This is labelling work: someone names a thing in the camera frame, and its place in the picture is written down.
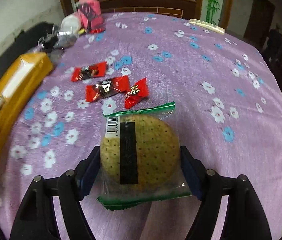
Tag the round cracker green packet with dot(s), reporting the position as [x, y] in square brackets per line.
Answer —
[140, 158]

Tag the yellow cardboard box tray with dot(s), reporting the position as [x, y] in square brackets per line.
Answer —
[17, 85]

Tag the purple floral tablecloth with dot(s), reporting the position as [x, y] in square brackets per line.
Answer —
[228, 107]

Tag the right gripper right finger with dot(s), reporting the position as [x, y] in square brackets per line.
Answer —
[244, 218]

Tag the white round container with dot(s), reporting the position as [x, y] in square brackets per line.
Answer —
[71, 23]

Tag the white remote control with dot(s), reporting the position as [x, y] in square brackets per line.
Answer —
[208, 26]

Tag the red candy near bottle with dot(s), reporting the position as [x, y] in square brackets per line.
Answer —
[97, 31]

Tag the red black candy wrapper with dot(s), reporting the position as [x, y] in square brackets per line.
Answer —
[89, 72]

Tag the red candy small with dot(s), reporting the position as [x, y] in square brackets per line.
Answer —
[136, 93]

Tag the person standing in background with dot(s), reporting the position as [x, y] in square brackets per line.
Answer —
[274, 40]

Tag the red black candy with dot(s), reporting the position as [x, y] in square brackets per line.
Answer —
[107, 88]

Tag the pink sleeved water bottle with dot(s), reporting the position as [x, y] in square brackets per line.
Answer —
[90, 12]

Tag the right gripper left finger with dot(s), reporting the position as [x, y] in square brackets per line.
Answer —
[36, 219]

